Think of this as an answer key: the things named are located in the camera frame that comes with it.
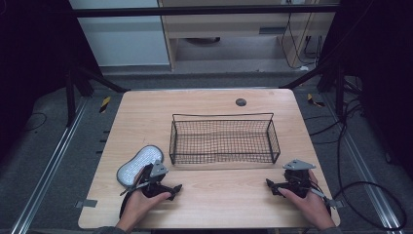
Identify grey tape strip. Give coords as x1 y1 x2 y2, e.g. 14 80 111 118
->
74 198 98 210

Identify person's left hand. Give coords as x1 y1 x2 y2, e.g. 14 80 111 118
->
116 167 172 234

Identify thick black floor cable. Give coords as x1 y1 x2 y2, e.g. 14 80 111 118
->
305 97 408 232

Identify grey white sponge cloth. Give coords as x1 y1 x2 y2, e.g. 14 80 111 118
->
116 144 165 188

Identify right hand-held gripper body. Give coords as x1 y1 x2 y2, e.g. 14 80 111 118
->
282 158 317 199

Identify black metal stand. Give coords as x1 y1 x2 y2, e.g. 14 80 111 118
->
280 59 347 120
63 62 131 129

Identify yellow black striped tape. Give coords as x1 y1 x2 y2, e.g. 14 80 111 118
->
306 93 326 108
98 96 112 114

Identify white cabinet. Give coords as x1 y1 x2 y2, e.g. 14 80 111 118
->
68 0 171 68

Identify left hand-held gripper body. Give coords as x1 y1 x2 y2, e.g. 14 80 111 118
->
140 159 169 198

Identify aluminium floor rail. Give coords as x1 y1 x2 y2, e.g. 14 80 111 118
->
9 97 90 234
322 92 402 234

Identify person's right hand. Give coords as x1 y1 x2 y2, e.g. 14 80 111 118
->
278 170 336 231

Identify black metal crossbar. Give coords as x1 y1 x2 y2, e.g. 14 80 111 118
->
69 3 341 19

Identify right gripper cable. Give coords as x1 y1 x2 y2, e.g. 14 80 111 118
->
308 181 345 210

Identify dark curtain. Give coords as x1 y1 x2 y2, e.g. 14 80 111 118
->
319 0 413 183
0 0 101 164

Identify thin black floor cable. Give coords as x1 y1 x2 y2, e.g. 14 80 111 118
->
22 111 49 133

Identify black wire mesh basket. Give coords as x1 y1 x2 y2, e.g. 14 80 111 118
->
169 112 282 166

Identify black hanging cables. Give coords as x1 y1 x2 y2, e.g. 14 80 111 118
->
280 0 325 71

